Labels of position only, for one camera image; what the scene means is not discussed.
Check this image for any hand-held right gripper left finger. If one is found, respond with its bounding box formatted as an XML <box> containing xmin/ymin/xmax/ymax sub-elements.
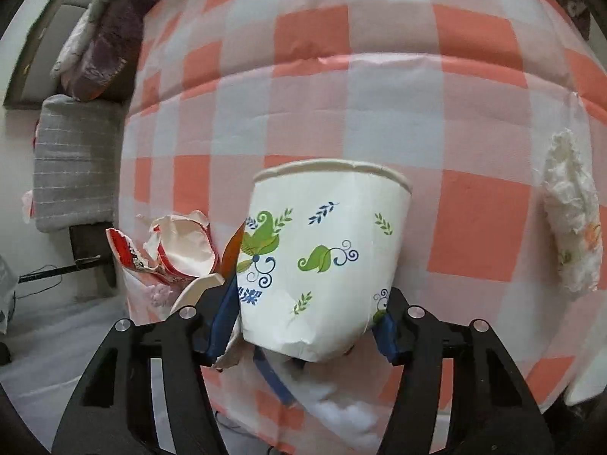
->
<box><xmin>51</xmin><ymin>275</ymin><xmax>245</xmax><ymax>455</ymax></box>

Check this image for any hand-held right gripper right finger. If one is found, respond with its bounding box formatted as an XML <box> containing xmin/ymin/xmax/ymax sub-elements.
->
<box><xmin>372</xmin><ymin>287</ymin><xmax>555</xmax><ymax>455</ymax></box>

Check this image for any torn red white paper cup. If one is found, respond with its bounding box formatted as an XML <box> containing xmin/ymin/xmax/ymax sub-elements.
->
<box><xmin>105</xmin><ymin>209</ymin><xmax>223</xmax><ymax>280</ymax></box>

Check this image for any white leaf print paper cup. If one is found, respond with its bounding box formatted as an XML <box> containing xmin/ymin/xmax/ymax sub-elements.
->
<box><xmin>236</xmin><ymin>158</ymin><xmax>413</xmax><ymax>363</ymax></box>

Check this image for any white tissue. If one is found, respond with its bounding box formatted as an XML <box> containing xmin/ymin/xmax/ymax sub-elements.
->
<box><xmin>541</xmin><ymin>128</ymin><xmax>599</xmax><ymax>295</ymax></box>

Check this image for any orange brown wrapper piece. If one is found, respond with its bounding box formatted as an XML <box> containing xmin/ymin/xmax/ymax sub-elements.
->
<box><xmin>219</xmin><ymin>220</ymin><xmax>246</xmax><ymax>278</ymax></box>

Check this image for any blue strip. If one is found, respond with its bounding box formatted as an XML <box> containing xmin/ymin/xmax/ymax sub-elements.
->
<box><xmin>251</xmin><ymin>346</ymin><xmax>296</xmax><ymax>408</ymax></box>

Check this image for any white cotton wad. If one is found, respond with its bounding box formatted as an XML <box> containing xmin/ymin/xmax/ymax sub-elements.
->
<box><xmin>303</xmin><ymin>379</ymin><xmax>413</xmax><ymax>439</ymax></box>

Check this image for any orange white checkered cloth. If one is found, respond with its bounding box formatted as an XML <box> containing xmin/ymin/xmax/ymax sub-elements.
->
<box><xmin>118</xmin><ymin>0</ymin><xmax>607</xmax><ymax>455</ymax></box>

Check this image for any dark bedside box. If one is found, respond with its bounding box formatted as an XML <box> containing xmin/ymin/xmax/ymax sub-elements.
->
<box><xmin>69</xmin><ymin>223</ymin><xmax>117</xmax><ymax>289</ymax></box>

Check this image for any grey checked pillow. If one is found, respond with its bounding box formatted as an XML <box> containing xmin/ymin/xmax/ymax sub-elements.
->
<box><xmin>32</xmin><ymin>95</ymin><xmax>126</xmax><ymax>233</ymax></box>

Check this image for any purple floral quilt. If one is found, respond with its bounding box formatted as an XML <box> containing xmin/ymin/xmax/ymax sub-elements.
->
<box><xmin>50</xmin><ymin>0</ymin><xmax>591</xmax><ymax>102</ymax></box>

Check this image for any dark bed headboard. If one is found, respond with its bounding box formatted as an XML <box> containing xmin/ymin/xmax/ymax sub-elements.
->
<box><xmin>2</xmin><ymin>2</ymin><xmax>96</xmax><ymax>110</ymax></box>

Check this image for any black cable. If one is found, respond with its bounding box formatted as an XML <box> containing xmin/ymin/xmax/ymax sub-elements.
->
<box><xmin>16</xmin><ymin>256</ymin><xmax>102</xmax><ymax>281</ymax></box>

